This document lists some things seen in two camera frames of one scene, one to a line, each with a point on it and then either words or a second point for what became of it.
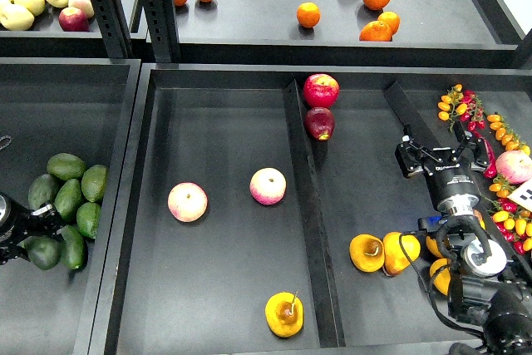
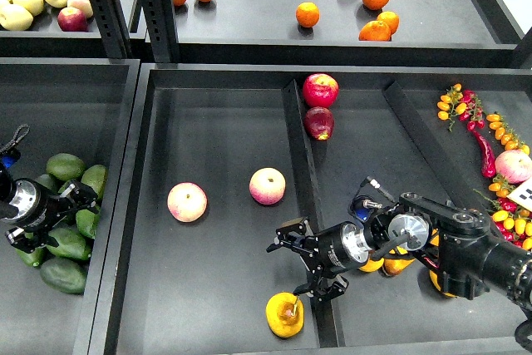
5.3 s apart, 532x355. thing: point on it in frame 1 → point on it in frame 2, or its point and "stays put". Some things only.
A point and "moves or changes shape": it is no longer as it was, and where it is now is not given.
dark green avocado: x=43 y=252 moves or changes shape
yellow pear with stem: x=284 y=314 stays put
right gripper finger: x=474 y=150 → x=298 y=235
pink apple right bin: x=514 y=166 stays put
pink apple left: x=187 y=202 stays put
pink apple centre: x=268 y=186 stays put
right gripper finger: x=411 y=155 → x=323 y=287
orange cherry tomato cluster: x=451 y=104 stays put
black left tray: x=52 y=106 stays put
